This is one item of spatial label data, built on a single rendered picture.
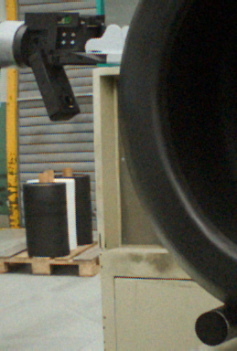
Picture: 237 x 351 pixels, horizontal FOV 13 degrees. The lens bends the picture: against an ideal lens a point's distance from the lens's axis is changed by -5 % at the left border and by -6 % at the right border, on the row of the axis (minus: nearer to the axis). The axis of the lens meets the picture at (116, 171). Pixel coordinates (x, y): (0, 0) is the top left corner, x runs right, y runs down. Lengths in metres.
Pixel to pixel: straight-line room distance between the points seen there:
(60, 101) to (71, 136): 9.51
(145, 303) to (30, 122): 9.11
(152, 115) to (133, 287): 0.89
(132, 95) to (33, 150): 9.88
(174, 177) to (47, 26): 0.35
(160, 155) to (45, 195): 6.40
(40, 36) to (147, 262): 0.73
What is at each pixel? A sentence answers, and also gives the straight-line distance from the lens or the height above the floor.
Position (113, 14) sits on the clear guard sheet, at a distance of 2.11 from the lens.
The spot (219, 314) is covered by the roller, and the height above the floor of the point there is 0.92.
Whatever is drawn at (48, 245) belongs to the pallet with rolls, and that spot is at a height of 0.24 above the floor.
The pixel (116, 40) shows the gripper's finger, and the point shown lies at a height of 1.27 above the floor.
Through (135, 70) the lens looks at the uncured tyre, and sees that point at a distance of 1.25.
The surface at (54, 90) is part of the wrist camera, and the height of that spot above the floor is 1.21.
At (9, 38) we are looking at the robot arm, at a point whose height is 1.29.
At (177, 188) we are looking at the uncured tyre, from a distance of 1.22.
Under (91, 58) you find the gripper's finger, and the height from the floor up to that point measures 1.25.
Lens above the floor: 1.17
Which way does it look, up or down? 3 degrees down
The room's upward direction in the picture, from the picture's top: 2 degrees counter-clockwise
